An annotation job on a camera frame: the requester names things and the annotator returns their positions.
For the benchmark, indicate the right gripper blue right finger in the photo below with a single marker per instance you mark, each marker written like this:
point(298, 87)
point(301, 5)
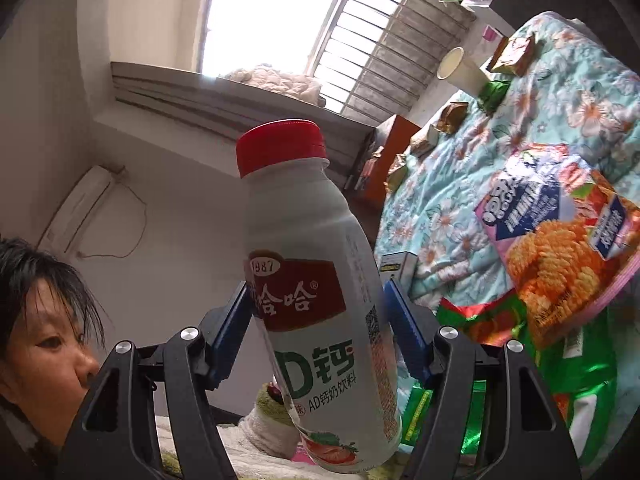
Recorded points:
point(415, 349)

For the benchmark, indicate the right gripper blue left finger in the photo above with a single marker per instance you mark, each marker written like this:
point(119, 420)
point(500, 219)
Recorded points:
point(225, 328)

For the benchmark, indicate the white AD calcium milk bottle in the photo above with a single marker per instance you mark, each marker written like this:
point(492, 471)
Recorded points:
point(318, 299)

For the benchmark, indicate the green snack bag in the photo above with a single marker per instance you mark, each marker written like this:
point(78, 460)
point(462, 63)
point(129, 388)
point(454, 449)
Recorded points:
point(580, 371)

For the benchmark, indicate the yellow snack packet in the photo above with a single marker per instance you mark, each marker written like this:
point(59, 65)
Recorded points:
point(397, 173)

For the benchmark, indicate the person's head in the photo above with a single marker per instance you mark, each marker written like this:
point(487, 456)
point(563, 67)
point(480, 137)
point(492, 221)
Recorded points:
point(47, 315)

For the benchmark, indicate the gold biscuit packet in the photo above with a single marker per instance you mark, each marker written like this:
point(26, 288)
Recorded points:
point(424, 141)

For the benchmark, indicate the orange cardboard box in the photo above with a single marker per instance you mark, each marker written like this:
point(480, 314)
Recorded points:
point(387, 141)

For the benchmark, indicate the brown crumpled snack wrapper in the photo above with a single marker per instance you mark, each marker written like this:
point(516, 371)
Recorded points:
point(452, 116)

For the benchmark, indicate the small green snack packet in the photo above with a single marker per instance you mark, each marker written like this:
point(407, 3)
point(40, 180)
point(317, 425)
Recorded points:
point(492, 95)

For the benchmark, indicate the white paper cup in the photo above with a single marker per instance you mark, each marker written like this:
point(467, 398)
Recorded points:
point(458, 69)

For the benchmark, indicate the floral turquoise quilt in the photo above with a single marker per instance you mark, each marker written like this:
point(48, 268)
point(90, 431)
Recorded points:
point(575, 93)

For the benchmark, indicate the white wall air conditioner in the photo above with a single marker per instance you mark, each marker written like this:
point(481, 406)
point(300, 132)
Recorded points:
point(76, 211)

